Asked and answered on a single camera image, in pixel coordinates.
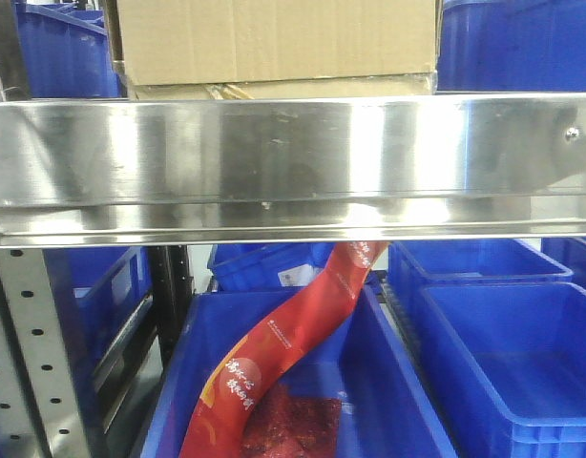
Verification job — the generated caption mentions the large brown cardboard box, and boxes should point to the large brown cardboard box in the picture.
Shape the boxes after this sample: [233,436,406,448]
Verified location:
[105,1,443,100]

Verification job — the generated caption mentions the stainless steel shelf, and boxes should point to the stainless steel shelf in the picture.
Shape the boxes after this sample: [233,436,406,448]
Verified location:
[0,93,586,248]

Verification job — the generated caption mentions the red printed banner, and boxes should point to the red printed banner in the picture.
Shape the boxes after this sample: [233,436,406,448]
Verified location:
[179,241,388,457]

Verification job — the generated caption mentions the crumpled clear packing tape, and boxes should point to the crumpled clear packing tape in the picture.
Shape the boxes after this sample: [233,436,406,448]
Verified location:
[203,83,254,100]

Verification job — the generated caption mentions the blue bin with banner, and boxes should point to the blue bin with banner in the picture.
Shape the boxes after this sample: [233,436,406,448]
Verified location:
[139,288,456,457]

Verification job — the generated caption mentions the large blue plastic bin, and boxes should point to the large blue plastic bin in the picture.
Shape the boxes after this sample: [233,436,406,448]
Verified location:
[417,282,586,457]

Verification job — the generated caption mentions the perforated metal shelf post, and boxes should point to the perforated metal shelf post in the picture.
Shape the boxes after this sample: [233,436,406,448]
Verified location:
[0,248,94,457]

